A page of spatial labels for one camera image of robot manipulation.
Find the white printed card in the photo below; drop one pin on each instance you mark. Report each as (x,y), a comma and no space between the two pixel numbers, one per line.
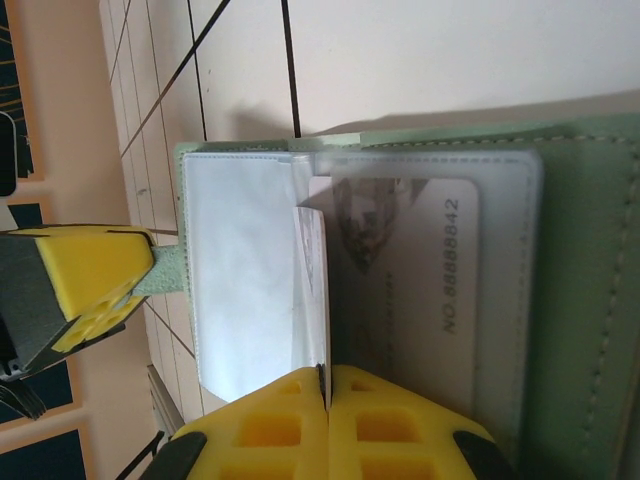
(315,260)

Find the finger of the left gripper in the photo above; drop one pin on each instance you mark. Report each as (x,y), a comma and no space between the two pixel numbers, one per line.
(90,265)
(75,230)

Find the green card holder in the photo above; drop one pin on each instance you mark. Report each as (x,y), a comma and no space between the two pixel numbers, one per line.
(575,300)

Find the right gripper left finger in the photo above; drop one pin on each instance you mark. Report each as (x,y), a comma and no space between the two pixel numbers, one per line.
(270,440)

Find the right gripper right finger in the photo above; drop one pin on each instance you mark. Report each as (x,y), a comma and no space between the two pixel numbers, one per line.
(390,440)

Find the white card with number print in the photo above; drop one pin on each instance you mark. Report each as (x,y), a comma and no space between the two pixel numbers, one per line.
(425,280)

